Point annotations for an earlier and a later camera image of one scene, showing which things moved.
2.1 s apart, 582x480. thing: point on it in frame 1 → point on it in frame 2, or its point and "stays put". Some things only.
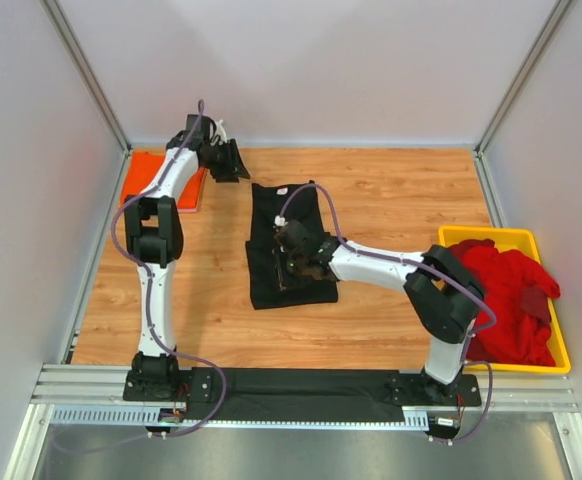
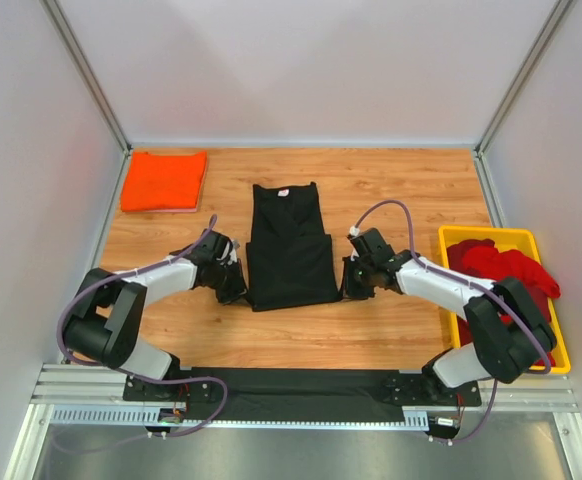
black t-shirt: [273, 284] stays put
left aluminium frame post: [80, 55] stays put
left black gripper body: [228, 163] → [233, 285]
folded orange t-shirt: [143, 167] stays put
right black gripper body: [281, 267] → [352, 279]
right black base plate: [413, 389] stays put
